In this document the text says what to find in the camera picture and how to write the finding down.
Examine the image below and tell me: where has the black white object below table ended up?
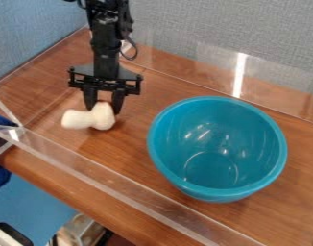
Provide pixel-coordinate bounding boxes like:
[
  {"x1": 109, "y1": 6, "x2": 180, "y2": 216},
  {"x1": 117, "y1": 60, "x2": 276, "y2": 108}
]
[{"x1": 0, "y1": 222, "x2": 34, "y2": 246}]

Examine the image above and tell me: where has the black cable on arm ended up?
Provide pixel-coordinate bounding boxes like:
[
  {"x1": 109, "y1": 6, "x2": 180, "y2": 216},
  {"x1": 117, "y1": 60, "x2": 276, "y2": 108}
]
[{"x1": 118, "y1": 35, "x2": 141, "y2": 62}]

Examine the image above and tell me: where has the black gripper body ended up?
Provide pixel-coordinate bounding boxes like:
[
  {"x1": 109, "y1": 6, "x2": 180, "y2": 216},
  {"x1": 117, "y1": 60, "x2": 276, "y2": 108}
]
[{"x1": 69, "y1": 64, "x2": 144, "y2": 95}]

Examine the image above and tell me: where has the blue plastic bowl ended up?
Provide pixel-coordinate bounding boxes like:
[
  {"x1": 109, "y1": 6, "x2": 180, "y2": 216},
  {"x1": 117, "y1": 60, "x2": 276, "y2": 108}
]
[{"x1": 148, "y1": 96, "x2": 289, "y2": 203}]

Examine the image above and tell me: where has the clear acrylic front barrier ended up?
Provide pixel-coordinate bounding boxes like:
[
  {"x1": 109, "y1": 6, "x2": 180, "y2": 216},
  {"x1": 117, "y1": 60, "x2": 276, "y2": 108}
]
[{"x1": 2, "y1": 128, "x2": 265, "y2": 246}]

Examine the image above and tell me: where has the clear acrylic corner bracket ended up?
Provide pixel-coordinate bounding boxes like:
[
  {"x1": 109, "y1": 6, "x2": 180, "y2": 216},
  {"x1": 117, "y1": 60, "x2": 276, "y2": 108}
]
[{"x1": 121, "y1": 40, "x2": 133, "y2": 54}]

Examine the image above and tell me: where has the clear acrylic barrier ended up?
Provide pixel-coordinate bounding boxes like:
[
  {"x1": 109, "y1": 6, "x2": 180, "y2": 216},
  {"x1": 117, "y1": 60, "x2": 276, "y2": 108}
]
[
  {"x1": 133, "y1": 28, "x2": 313, "y2": 123},
  {"x1": 2, "y1": 128, "x2": 265, "y2": 246}
]

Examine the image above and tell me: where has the clear box below table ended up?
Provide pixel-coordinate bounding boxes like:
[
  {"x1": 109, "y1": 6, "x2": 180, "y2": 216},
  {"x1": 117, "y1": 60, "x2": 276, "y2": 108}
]
[{"x1": 47, "y1": 213, "x2": 106, "y2": 246}]

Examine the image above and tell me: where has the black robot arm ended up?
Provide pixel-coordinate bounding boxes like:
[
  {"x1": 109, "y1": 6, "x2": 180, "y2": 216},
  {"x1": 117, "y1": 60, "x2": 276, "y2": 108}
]
[{"x1": 66, "y1": 0, "x2": 144, "y2": 114}]

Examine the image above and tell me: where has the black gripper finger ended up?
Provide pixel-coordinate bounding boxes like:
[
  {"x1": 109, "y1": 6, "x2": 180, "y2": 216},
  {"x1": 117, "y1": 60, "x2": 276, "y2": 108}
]
[
  {"x1": 112, "y1": 89, "x2": 126, "y2": 114},
  {"x1": 82, "y1": 87, "x2": 98, "y2": 111}
]

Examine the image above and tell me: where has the clear acrylic back barrier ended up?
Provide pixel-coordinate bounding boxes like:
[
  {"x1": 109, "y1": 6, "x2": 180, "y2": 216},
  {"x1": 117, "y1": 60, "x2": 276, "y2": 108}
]
[{"x1": 133, "y1": 28, "x2": 313, "y2": 123}]

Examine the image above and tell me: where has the white brown toy mushroom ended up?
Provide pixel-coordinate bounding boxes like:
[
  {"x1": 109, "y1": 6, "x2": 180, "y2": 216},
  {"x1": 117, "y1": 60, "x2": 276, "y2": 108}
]
[{"x1": 62, "y1": 102, "x2": 116, "y2": 131}]

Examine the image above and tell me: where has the clear acrylic left bracket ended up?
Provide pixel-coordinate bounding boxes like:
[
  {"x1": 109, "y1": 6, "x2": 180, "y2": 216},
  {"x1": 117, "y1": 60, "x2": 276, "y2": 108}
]
[{"x1": 0, "y1": 100, "x2": 25, "y2": 154}]

